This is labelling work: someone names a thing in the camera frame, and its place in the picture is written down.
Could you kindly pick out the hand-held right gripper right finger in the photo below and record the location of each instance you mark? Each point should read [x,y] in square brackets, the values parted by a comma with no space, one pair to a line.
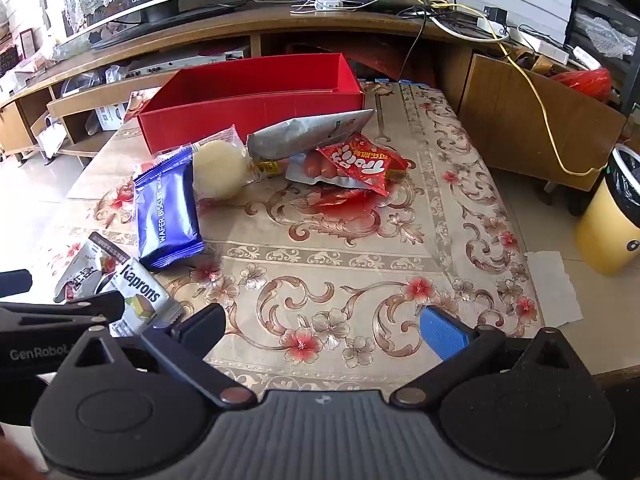
[442,332]

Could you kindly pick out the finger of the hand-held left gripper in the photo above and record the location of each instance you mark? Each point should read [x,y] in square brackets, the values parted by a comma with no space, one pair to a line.
[15,283]
[95,305]

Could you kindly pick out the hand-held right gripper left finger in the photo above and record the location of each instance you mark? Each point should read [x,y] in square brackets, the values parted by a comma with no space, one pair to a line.
[205,325]

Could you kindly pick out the grey white snack packet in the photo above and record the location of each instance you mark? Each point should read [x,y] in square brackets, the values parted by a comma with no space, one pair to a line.
[82,265]

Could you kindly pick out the white green wafer packet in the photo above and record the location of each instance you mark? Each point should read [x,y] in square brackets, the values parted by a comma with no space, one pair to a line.
[145,300]

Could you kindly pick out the blue wafer biscuit packet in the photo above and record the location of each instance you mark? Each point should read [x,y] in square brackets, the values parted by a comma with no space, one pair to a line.
[167,210]

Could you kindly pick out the round white cake packet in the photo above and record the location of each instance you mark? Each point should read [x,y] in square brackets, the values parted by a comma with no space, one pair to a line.
[220,170]

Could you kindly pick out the red candy packet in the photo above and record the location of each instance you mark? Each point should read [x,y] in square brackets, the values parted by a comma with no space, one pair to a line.
[360,162]

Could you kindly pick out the silver sausage packet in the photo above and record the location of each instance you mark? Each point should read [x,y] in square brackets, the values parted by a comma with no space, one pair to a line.
[310,167]

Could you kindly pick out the white spicy strip packet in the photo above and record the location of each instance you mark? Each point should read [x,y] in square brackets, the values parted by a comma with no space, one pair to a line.
[295,140]

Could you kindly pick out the red cardboard box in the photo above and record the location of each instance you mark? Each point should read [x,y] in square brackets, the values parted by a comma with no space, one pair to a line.
[225,110]

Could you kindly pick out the person's left forearm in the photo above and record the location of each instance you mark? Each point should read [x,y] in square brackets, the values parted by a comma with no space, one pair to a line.
[12,462]

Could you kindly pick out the white paper sheet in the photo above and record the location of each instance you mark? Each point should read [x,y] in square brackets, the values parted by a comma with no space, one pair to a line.
[555,290]

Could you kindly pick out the floral tablecloth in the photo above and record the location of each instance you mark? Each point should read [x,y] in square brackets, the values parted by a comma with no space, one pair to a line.
[350,240]

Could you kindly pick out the white plastic bag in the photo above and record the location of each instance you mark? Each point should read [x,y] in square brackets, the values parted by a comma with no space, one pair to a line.
[50,137]

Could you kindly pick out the yellow trash bin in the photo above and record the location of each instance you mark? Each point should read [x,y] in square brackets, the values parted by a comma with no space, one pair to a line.
[600,230]

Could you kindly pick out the white blue carton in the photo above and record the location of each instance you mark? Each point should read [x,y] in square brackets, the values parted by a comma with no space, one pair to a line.
[112,116]

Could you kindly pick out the clear plastic bag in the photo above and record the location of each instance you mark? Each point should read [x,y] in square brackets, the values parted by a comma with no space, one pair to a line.
[85,85]

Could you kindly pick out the brown open box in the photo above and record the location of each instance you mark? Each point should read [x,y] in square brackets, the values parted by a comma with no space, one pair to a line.
[500,110]

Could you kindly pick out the framed certificate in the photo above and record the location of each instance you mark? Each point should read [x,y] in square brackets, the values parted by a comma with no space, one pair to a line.
[25,45]

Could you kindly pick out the blue plastic piece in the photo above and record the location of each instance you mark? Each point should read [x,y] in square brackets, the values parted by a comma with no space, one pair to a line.
[415,81]

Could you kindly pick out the silver media player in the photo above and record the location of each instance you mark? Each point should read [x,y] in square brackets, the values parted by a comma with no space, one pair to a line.
[200,62]

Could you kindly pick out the red plastic bag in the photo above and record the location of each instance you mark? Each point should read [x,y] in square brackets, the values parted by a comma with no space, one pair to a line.
[585,82]

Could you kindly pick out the white power strip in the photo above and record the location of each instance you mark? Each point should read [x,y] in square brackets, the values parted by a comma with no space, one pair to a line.
[537,45]

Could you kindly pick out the wooden television cabinet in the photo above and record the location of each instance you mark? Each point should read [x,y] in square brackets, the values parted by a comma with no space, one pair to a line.
[350,22]

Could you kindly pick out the white charger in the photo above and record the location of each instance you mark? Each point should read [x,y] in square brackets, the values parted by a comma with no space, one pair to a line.
[330,4]

